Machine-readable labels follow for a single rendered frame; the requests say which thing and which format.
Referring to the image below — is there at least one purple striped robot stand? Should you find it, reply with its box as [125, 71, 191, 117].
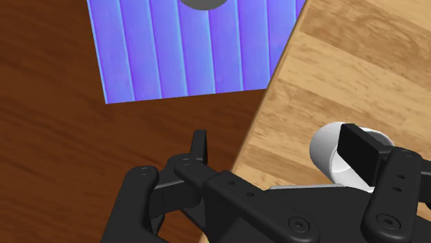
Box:
[86, 0, 307, 105]

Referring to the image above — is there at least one light wooden table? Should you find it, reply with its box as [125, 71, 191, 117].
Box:
[198, 0, 431, 243]

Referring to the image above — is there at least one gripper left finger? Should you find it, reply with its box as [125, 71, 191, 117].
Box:
[100, 129, 321, 243]

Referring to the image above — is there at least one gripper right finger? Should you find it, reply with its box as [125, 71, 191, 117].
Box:
[337, 123, 431, 243]

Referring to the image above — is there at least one white cup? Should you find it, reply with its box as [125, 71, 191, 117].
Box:
[308, 121, 396, 195]

